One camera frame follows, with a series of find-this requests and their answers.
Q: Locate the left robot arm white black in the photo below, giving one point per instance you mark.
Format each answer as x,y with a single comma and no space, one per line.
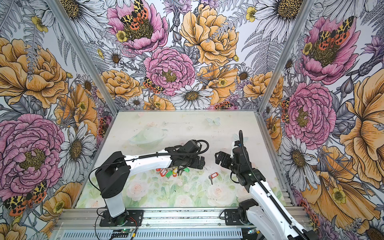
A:
114,174

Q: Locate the aluminium front rail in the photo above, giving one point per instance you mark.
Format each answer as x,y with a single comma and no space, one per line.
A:
152,218

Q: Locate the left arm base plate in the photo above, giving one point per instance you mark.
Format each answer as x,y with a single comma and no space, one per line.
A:
129,218

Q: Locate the loose key with red tag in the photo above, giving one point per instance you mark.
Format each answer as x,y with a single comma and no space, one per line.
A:
212,176

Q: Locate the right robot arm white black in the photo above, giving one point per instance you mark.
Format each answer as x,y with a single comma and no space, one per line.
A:
263,209

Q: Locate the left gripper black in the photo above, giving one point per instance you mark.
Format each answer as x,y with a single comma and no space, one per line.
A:
195,165

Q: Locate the green key tag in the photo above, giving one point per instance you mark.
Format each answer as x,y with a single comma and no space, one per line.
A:
171,173

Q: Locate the metal key organizer plate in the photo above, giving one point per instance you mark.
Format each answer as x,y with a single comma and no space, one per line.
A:
181,169

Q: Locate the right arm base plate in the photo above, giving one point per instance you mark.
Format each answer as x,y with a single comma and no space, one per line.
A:
237,216

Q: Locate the red key tag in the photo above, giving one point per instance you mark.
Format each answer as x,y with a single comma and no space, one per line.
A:
162,172

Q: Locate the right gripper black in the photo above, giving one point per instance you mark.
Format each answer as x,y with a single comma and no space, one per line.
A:
226,158

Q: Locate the white vented cable duct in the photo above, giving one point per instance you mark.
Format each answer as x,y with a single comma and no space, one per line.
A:
154,234

